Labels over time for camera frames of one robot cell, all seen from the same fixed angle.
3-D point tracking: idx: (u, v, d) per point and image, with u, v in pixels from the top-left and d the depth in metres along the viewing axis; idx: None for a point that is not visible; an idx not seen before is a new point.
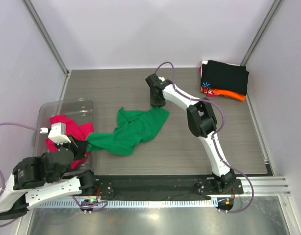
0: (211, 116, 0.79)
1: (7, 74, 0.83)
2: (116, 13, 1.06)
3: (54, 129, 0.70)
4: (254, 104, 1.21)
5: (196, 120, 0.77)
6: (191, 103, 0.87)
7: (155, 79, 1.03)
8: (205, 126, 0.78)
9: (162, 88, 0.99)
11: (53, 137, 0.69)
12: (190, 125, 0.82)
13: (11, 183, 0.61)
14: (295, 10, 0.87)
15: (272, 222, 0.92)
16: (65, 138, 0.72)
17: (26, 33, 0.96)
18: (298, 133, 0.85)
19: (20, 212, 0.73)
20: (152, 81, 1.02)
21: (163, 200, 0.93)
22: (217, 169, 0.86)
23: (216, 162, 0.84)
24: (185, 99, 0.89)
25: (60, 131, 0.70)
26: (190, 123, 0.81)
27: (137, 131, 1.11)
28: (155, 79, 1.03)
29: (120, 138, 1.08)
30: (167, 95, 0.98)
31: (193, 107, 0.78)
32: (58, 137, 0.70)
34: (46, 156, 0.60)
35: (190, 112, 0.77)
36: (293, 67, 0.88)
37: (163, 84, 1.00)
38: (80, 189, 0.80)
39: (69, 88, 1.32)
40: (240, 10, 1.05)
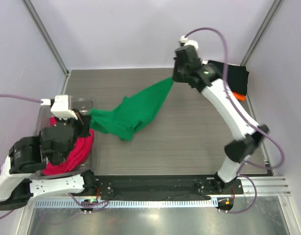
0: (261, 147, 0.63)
1: (7, 74, 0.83)
2: (116, 13, 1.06)
3: (60, 103, 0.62)
4: (255, 103, 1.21)
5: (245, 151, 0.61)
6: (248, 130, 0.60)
7: (194, 58, 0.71)
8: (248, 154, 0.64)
9: (208, 82, 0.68)
11: (58, 111, 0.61)
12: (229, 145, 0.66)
13: (8, 166, 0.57)
14: (295, 9, 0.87)
15: (272, 222, 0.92)
16: (72, 115, 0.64)
17: (26, 33, 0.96)
18: (298, 134, 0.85)
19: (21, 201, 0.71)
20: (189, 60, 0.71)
21: (163, 200, 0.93)
22: (226, 176, 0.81)
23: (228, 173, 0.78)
24: (238, 118, 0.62)
25: (68, 106, 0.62)
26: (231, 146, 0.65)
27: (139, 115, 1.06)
28: (194, 58, 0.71)
29: (120, 118, 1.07)
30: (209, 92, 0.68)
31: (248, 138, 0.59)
32: (64, 112, 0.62)
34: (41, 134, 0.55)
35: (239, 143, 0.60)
36: (293, 67, 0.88)
37: (209, 74, 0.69)
38: (82, 187, 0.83)
39: (69, 88, 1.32)
40: (241, 9, 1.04)
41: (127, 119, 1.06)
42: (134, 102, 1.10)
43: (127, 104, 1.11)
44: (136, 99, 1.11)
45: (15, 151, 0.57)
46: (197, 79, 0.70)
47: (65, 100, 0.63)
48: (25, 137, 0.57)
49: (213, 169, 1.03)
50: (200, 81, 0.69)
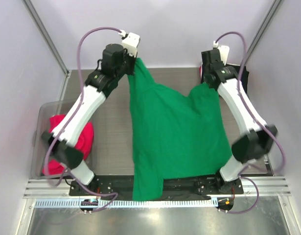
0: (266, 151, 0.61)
1: (7, 75, 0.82)
2: (116, 14, 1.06)
3: (133, 39, 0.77)
4: (254, 103, 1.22)
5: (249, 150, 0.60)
6: (253, 125, 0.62)
7: (216, 59, 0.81)
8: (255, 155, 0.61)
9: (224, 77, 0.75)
11: (127, 44, 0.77)
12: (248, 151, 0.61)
13: (91, 92, 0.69)
14: (297, 10, 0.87)
15: (272, 221, 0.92)
16: (135, 53, 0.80)
17: (26, 32, 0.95)
18: (299, 133, 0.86)
19: (75, 158, 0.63)
20: (211, 61, 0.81)
21: (163, 200, 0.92)
22: (226, 174, 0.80)
23: (233, 173, 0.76)
24: (247, 117, 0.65)
25: (135, 44, 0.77)
26: (251, 142, 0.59)
27: (186, 131, 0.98)
28: (215, 59, 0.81)
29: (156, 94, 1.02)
30: (222, 89, 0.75)
31: (255, 133, 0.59)
32: (131, 47, 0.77)
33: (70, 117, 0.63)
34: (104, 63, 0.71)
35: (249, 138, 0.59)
36: (293, 69, 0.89)
37: (225, 73, 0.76)
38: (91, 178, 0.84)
39: (69, 89, 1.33)
40: (242, 9, 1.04)
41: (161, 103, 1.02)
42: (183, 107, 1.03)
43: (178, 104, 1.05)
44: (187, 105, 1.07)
45: (90, 82, 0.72)
46: (215, 77, 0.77)
47: (132, 40, 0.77)
48: (90, 76, 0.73)
49: None
50: (217, 79, 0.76)
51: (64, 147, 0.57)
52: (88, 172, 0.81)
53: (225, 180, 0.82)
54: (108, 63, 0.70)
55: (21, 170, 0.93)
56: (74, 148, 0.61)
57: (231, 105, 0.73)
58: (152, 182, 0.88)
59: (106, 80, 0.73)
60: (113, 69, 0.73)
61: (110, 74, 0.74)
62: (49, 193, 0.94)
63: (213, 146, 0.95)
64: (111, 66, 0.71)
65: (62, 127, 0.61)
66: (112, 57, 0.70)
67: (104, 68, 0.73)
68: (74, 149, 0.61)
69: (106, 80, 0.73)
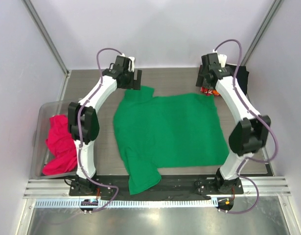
0: (261, 139, 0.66)
1: (7, 74, 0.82)
2: (116, 13, 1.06)
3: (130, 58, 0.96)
4: (254, 103, 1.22)
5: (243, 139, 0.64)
6: (247, 115, 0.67)
7: (215, 61, 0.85)
8: (250, 147, 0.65)
9: (219, 75, 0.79)
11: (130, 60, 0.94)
12: (243, 141, 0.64)
13: (109, 78, 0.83)
14: (297, 9, 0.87)
15: (272, 222, 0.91)
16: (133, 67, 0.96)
17: (26, 31, 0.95)
18: (299, 132, 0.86)
19: (94, 129, 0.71)
20: (210, 62, 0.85)
21: (163, 200, 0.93)
22: (226, 172, 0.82)
23: (230, 170, 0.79)
24: (242, 107, 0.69)
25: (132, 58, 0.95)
26: (244, 129, 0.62)
27: (178, 131, 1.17)
28: (214, 62, 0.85)
29: (152, 103, 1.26)
30: (220, 87, 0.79)
31: (248, 122, 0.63)
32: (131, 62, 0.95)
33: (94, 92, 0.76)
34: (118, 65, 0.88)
35: (242, 128, 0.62)
36: (293, 68, 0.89)
37: (222, 71, 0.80)
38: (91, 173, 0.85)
39: (69, 88, 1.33)
40: (242, 9, 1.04)
41: (155, 109, 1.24)
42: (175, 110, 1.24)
43: (171, 107, 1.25)
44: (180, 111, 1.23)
45: (106, 72, 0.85)
46: (212, 76, 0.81)
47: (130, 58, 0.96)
48: (107, 69, 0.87)
49: (212, 168, 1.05)
50: (214, 78, 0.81)
51: (91, 113, 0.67)
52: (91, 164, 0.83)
53: (224, 178, 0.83)
54: (120, 65, 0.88)
55: (21, 169, 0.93)
56: (96, 120, 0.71)
57: (229, 103, 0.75)
58: (145, 171, 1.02)
59: (117, 73, 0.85)
60: (122, 68, 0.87)
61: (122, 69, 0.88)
62: (49, 193, 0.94)
63: (199, 144, 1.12)
64: (123, 66, 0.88)
65: (87, 98, 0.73)
66: (125, 60, 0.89)
67: (115, 68, 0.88)
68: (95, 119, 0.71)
69: (118, 72, 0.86)
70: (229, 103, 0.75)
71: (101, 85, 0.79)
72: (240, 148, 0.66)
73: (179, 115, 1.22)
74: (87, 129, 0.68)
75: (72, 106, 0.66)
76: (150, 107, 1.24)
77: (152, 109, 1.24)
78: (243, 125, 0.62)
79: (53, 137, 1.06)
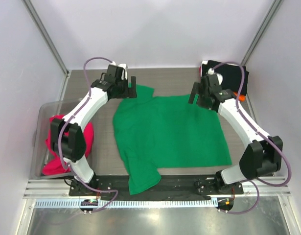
0: (275, 161, 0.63)
1: (7, 74, 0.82)
2: (116, 13, 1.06)
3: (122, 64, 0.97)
4: (254, 103, 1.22)
5: (257, 164, 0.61)
6: (256, 137, 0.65)
7: (214, 83, 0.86)
8: (264, 171, 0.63)
9: (220, 99, 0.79)
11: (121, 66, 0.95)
12: (257, 165, 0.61)
13: (98, 91, 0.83)
14: (297, 10, 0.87)
15: (272, 222, 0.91)
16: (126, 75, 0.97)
17: (26, 31, 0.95)
18: (299, 133, 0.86)
19: (80, 146, 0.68)
20: (210, 85, 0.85)
21: (163, 200, 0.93)
22: (227, 176, 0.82)
23: (234, 178, 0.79)
24: (249, 129, 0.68)
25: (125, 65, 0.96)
26: (255, 152, 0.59)
27: (177, 133, 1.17)
28: (214, 84, 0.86)
29: (151, 104, 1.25)
30: (223, 110, 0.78)
31: (260, 146, 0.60)
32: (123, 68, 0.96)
33: (81, 106, 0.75)
34: (110, 77, 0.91)
35: (253, 152, 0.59)
36: (293, 68, 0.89)
37: (223, 94, 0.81)
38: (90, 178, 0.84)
39: (69, 89, 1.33)
40: (242, 9, 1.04)
41: (155, 110, 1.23)
42: (175, 111, 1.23)
43: (171, 109, 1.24)
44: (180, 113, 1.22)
45: (98, 84, 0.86)
46: (214, 100, 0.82)
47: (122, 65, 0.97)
48: (97, 81, 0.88)
49: (212, 168, 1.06)
50: (216, 101, 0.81)
51: (75, 130, 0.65)
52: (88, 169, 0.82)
53: (226, 183, 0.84)
54: (112, 75, 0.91)
55: (21, 169, 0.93)
56: (82, 135, 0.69)
57: (232, 123, 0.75)
58: (145, 171, 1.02)
59: (109, 84, 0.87)
60: (114, 79, 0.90)
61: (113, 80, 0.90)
62: (49, 193, 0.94)
63: (198, 146, 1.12)
64: (115, 76, 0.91)
65: (72, 113, 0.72)
66: (117, 70, 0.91)
67: (107, 79, 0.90)
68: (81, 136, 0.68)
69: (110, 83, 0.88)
70: (235, 124, 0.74)
71: (88, 100, 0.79)
72: (253, 172, 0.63)
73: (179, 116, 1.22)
74: (70, 148, 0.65)
75: (56, 123, 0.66)
76: (150, 108, 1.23)
77: (151, 110, 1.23)
78: (254, 149, 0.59)
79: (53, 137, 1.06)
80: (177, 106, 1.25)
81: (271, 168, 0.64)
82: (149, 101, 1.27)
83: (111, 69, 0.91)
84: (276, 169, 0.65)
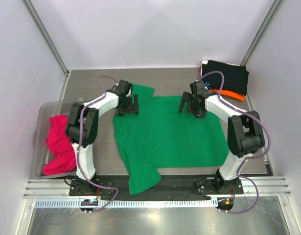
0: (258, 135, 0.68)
1: (7, 74, 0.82)
2: (116, 13, 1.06)
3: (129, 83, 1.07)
4: (254, 103, 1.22)
5: (239, 135, 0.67)
6: (235, 113, 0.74)
7: (201, 87, 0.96)
8: (248, 144, 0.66)
9: (205, 97, 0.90)
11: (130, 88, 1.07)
12: (240, 136, 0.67)
13: (112, 96, 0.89)
14: (297, 10, 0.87)
15: (272, 222, 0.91)
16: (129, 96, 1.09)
17: (26, 31, 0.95)
18: (299, 133, 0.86)
19: (92, 135, 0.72)
20: (197, 89, 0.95)
21: (163, 200, 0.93)
22: (225, 173, 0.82)
23: (230, 171, 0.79)
24: (229, 109, 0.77)
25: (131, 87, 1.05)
26: (234, 122, 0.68)
27: (177, 132, 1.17)
28: (201, 88, 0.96)
29: (153, 103, 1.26)
30: (209, 104, 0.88)
31: (238, 118, 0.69)
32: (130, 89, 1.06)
33: (97, 100, 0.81)
34: (121, 87, 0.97)
35: (232, 123, 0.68)
36: (294, 68, 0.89)
37: (208, 94, 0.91)
38: (90, 176, 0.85)
39: (69, 89, 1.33)
40: (242, 9, 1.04)
41: (156, 109, 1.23)
42: (175, 110, 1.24)
43: (172, 108, 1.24)
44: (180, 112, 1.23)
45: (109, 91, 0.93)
46: (200, 100, 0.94)
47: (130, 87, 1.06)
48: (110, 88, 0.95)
49: (212, 168, 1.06)
50: (202, 101, 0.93)
51: (94, 112, 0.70)
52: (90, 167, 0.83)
53: (225, 179, 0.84)
54: (122, 87, 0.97)
55: (21, 169, 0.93)
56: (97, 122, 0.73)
57: (217, 112, 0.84)
58: (145, 170, 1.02)
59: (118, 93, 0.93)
60: (124, 90, 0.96)
61: (123, 91, 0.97)
62: (49, 193, 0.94)
63: (197, 146, 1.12)
64: (124, 89, 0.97)
65: (92, 102, 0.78)
66: (126, 85, 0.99)
67: (117, 89, 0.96)
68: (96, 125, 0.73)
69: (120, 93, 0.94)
70: (219, 112, 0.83)
71: (104, 97, 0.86)
72: (239, 146, 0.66)
73: (179, 116, 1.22)
74: (87, 129, 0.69)
75: (76, 107, 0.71)
76: (151, 107, 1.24)
77: (152, 109, 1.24)
78: (233, 119, 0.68)
79: (53, 137, 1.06)
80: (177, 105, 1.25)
81: (256, 144, 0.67)
82: (150, 100, 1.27)
83: (123, 81, 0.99)
84: (262, 145, 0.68)
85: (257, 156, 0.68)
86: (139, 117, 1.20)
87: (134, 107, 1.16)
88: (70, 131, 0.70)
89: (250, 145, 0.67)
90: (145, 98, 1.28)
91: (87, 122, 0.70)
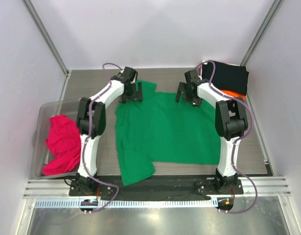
0: (242, 118, 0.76)
1: (7, 75, 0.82)
2: (116, 14, 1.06)
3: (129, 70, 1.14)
4: (254, 103, 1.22)
5: (224, 118, 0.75)
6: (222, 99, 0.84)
7: (195, 76, 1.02)
8: (233, 128, 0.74)
9: (197, 84, 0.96)
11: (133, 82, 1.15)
12: (225, 119, 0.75)
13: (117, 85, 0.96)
14: (297, 10, 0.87)
15: (272, 222, 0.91)
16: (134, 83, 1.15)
17: (26, 31, 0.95)
18: (299, 132, 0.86)
19: (101, 124, 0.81)
20: (191, 77, 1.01)
21: (163, 200, 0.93)
22: (222, 168, 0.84)
23: (226, 163, 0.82)
24: (217, 96, 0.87)
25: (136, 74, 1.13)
26: (220, 106, 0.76)
27: (175, 129, 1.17)
28: (195, 76, 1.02)
29: (153, 98, 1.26)
30: (200, 91, 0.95)
31: (224, 103, 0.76)
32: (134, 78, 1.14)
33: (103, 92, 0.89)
34: (125, 74, 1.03)
35: (219, 106, 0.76)
36: (294, 68, 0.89)
37: (200, 82, 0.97)
38: (95, 172, 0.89)
39: (69, 89, 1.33)
40: (242, 9, 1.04)
41: (155, 105, 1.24)
42: (175, 106, 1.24)
43: (171, 104, 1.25)
44: (179, 109, 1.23)
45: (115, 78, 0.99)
46: (193, 87, 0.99)
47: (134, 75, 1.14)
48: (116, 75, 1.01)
49: (212, 168, 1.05)
50: (195, 88, 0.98)
51: (101, 106, 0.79)
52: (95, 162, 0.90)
53: (223, 176, 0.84)
54: (127, 74, 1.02)
55: (21, 169, 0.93)
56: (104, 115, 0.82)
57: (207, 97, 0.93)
58: (142, 165, 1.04)
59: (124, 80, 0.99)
60: (128, 77, 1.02)
61: (127, 77, 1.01)
62: (49, 193, 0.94)
63: (196, 143, 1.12)
64: (129, 75, 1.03)
65: (98, 95, 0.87)
66: (131, 71, 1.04)
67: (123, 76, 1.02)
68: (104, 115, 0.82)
69: (126, 80, 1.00)
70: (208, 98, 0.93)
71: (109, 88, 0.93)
72: (224, 129, 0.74)
73: (178, 112, 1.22)
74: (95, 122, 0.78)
75: (84, 102, 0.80)
76: (150, 103, 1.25)
77: (152, 104, 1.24)
78: (219, 104, 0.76)
79: (53, 137, 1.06)
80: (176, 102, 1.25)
81: (241, 126, 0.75)
82: (150, 95, 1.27)
83: (127, 68, 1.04)
84: (245, 128, 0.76)
85: (243, 138, 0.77)
86: (138, 111, 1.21)
87: (139, 95, 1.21)
88: (81, 123, 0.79)
89: (235, 128, 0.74)
90: (146, 93, 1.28)
91: (96, 116, 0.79)
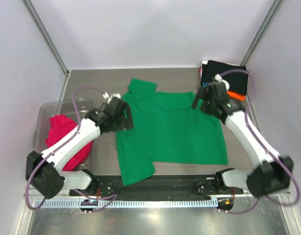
0: (285, 182, 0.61)
1: (7, 75, 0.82)
2: (116, 13, 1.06)
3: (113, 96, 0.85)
4: (254, 103, 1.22)
5: (264, 184, 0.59)
6: (266, 157, 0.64)
7: (222, 92, 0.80)
8: (272, 190, 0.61)
9: (229, 113, 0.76)
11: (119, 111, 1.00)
12: (265, 184, 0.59)
13: (91, 125, 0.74)
14: (297, 10, 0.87)
15: (272, 222, 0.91)
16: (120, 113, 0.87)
17: (25, 31, 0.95)
18: (299, 132, 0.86)
19: (54, 188, 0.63)
20: (218, 94, 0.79)
21: (163, 200, 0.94)
22: (229, 181, 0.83)
23: (235, 184, 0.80)
24: (259, 148, 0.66)
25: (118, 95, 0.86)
26: (264, 173, 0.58)
27: (175, 128, 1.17)
28: (222, 93, 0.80)
29: (153, 98, 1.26)
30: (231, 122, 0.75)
31: (269, 165, 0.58)
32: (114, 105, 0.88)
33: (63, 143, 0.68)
34: (107, 110, 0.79)
35: (263, 173, 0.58)
36: (293, 68, 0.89)
37: (231, 107, 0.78)
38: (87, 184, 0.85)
39: (69, 89, 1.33)
40: (242, 9, 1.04)
41: (155, 105, 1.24)
42: (175, 105, 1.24)
43: (171, 104, 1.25)
44: (180, 108, 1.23)
45: (95, 114, 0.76)
46: (221, 111, 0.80)
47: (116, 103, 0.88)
48: (92, 110, 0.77)
49: (212, 168, 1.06)
50: (223, 113, 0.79)
51: (49, 171, 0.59)
52: (84, 178, 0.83)
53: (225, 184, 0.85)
54: (113, 107, 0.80)
55: (21, 169, 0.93)
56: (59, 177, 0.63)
57: (240, 137, 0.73)
58: (142, 165, 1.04)
59: (105, 117, 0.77)
60: (113, 112, 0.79)
61: (110, 115, 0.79)
62: None
63: (196, 143, 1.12)
64: (116, 110, 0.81)
65: (53, 151, 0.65)
66: (118, 105, 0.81)
67: (106, 110, 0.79)
68: (57, 176, 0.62)
69: (106, 118, 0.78)
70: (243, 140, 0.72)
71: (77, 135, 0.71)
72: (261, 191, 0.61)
73: (178, 112, 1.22)
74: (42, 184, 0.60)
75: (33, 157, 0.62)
76: (150, 102, 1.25)
77: (152, 104, 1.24)
78: (263, 169, 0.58)
79: (53, 138, 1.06)
80: (176, 101, 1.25)
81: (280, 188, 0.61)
82: (150, 94, 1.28)
83: (113, 103, 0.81)
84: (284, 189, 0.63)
85: None
86: (138, 111, 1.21)
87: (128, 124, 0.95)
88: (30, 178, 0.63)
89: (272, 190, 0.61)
90: (146, 92, 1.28)
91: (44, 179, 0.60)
